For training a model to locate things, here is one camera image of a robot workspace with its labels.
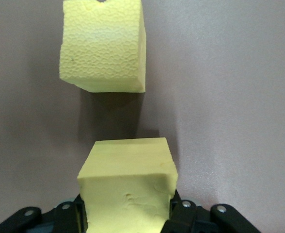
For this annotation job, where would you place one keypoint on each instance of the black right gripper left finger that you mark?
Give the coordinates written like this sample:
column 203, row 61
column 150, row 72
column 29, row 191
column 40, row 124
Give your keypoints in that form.
column 60, row 218

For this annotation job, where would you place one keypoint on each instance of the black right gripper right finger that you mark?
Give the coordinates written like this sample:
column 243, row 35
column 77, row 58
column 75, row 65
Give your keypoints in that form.
column 188, row 218

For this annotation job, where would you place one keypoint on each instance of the yellow foam cube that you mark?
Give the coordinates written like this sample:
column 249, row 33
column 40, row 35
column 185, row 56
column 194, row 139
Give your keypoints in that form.
column 101, row 48
column 125, row 165

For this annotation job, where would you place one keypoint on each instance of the brown table cover sheet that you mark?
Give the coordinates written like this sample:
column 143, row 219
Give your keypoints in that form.
column 229, row 97

